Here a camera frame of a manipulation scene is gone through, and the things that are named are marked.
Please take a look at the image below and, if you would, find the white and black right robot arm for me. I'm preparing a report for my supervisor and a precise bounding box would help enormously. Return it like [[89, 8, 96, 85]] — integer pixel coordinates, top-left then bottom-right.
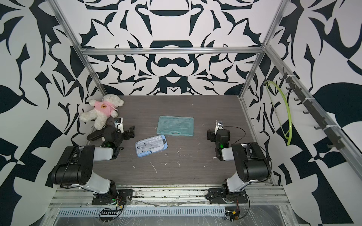
[[206, 129, 272, 198]]

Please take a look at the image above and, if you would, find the black glasses case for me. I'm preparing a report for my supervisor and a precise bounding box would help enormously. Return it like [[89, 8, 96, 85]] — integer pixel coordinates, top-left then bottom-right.
[[87, 130, 104, 141]]

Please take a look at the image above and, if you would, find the blue ruler set case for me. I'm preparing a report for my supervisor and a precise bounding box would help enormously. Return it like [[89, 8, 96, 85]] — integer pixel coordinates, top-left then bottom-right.
[[135, 135, 168, 157]]

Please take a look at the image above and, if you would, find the green hanging hoop cable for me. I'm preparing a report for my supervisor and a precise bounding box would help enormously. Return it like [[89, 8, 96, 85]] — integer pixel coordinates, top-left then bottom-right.
[[264, 80, 293, 147]]

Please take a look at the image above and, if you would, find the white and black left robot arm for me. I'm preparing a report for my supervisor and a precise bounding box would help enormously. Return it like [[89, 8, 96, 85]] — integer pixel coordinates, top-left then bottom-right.
[[51, 125, 135, 203]]

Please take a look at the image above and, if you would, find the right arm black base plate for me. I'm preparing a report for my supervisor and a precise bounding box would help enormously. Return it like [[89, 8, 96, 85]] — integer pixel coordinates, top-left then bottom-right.
[[205, 188, 248, 204]]

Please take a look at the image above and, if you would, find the yellow black connector with cables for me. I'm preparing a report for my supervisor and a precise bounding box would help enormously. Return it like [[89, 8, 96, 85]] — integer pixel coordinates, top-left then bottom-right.
[[224, 209, 240, 222]]

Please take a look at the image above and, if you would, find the black wall hook rail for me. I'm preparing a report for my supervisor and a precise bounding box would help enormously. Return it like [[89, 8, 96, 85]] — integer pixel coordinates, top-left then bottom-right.
[[281, 67, 346, 150]]

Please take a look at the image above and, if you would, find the white teddy bear pink shirt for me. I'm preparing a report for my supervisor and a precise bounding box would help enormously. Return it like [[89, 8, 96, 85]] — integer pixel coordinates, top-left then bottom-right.
[[79, 94, 124, 130]]

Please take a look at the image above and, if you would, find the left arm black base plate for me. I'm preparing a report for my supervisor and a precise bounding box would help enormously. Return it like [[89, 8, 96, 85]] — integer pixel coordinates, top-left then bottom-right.
[[91, 189, 133, 206]]

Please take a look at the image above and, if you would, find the teal transparent ruler set case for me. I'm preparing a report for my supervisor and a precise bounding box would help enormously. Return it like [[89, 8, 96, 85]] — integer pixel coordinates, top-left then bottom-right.
[[156, 116, 194, 137]]

